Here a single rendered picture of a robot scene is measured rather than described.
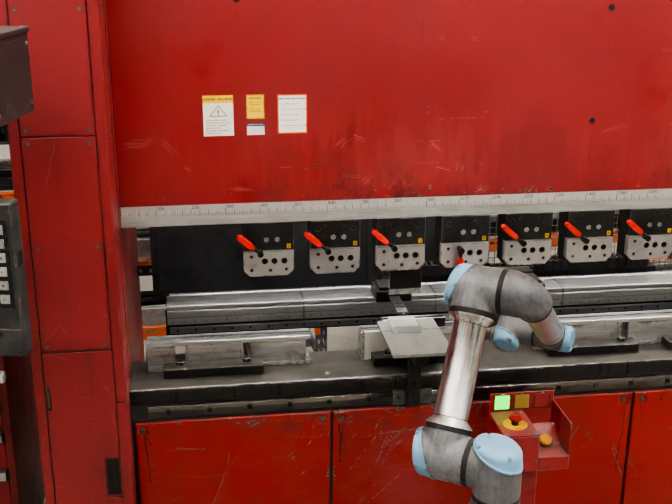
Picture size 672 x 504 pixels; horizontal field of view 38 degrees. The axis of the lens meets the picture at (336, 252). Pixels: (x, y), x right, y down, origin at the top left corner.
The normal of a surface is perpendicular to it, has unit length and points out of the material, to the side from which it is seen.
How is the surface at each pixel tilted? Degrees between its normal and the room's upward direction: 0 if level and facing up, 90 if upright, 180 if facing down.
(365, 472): 90
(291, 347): 90
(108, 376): 90
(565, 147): 90
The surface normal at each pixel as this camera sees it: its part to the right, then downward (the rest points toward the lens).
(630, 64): 0.14, 0.31
